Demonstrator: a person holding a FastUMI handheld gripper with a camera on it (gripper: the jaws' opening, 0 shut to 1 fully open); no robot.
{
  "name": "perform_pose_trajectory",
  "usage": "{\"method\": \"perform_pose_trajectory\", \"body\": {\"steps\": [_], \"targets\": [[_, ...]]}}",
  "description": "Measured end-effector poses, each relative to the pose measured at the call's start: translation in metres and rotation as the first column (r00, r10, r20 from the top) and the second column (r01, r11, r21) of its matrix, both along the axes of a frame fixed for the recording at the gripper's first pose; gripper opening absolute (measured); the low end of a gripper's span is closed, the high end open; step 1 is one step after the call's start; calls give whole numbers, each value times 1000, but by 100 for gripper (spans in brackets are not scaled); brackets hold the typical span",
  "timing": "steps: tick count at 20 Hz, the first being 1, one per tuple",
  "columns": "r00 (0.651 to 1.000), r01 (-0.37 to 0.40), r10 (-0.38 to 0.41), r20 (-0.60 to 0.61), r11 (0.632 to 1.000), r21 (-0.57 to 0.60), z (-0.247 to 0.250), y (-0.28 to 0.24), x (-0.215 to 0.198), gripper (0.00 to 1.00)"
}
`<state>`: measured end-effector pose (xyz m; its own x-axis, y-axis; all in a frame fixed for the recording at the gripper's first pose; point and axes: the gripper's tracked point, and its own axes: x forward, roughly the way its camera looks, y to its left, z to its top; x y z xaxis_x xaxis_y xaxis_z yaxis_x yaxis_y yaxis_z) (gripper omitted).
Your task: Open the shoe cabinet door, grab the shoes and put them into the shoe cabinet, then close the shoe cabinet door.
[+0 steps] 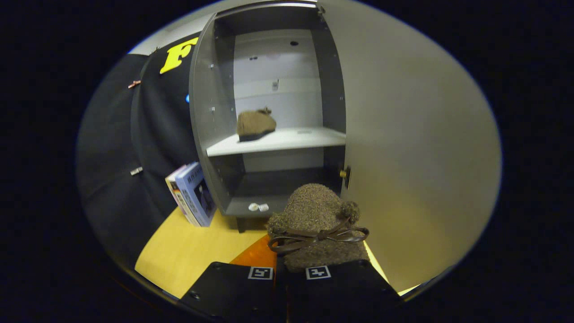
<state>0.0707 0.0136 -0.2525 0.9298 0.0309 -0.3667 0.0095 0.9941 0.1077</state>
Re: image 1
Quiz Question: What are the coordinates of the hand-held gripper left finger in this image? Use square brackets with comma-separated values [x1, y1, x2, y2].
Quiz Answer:
[179, 233, 287, 323]

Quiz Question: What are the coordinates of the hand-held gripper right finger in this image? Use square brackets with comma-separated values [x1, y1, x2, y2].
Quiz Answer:
[287, 259, 402, 323]

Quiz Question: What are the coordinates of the brown fuzzy shoe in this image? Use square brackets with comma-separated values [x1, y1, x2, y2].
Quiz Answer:
[266, 183, 370, 273]
[236, 107, 277, 143]

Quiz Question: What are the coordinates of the beige shoe cabinet door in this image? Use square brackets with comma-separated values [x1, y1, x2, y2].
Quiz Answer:
[316, 0, 503, 292]

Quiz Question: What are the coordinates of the blue cover book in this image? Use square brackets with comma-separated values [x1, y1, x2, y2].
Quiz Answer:
[175, 162, 217, 227]

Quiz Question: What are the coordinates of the white cover book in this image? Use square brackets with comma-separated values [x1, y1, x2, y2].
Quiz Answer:
[165, 164, 200, 227]

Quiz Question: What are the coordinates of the black backdrop cloth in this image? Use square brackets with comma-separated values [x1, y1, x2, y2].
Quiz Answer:
[76, 34, 202, 270]

